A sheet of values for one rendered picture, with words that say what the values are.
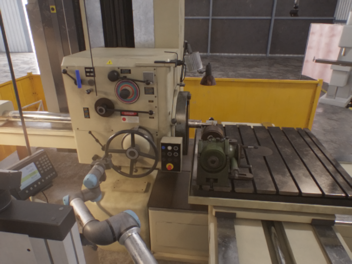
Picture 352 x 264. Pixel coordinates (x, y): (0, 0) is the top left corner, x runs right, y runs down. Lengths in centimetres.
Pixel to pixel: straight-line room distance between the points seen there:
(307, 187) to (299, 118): 262
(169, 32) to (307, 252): 199
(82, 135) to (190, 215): 115
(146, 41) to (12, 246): 200
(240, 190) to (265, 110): 265
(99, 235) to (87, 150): 99
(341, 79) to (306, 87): 323
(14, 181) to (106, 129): 143
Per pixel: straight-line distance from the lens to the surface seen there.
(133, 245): 128
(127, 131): 168
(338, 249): 217
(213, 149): 182
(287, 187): 210
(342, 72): 767
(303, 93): 453
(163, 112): 183
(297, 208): 213
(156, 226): 249
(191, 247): 264
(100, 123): 199
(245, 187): 199
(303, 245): 213
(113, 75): 177
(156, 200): 241
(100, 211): 256
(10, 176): 61
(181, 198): 244
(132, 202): 245
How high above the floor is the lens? 216
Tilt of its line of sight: 25 degrees down
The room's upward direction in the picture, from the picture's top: straight up
